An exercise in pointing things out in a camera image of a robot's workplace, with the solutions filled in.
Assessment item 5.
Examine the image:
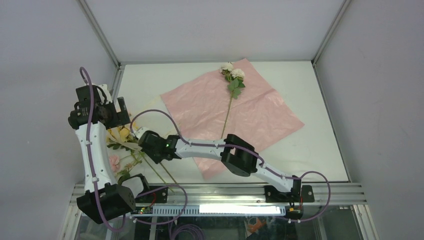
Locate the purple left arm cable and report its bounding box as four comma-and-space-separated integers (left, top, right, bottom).
78, 66, 188, 233

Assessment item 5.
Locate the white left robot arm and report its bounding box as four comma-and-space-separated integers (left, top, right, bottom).
68, 85, 151, 224

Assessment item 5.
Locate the pink wrapping paper sheet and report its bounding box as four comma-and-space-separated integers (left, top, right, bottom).
160, 58, 306, 180

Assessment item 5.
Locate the white slotted cable duct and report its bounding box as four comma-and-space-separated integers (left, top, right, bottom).
131, 203, 286, 217

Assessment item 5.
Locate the cream ribbon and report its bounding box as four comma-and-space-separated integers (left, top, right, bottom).
128, 95, 176, 133

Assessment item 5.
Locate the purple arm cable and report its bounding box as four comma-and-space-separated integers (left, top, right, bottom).
129, 109, 331, 223
78, 66, 188, 233

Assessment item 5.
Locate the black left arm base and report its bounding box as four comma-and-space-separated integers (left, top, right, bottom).
121, 174, 169, 204

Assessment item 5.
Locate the white fake rose stem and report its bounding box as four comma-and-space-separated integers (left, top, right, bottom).
219, 62, 246, 138

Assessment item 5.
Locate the aluminium mounting rail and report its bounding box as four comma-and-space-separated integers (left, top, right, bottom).
71, 182, 368, 207

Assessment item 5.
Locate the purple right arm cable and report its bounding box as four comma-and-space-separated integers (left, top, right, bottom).
129, 109, 331, 223

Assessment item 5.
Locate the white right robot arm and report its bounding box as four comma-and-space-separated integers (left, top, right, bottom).
138, 130, 302, 203

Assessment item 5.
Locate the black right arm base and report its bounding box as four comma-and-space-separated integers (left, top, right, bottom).
264, 185, 315, 203

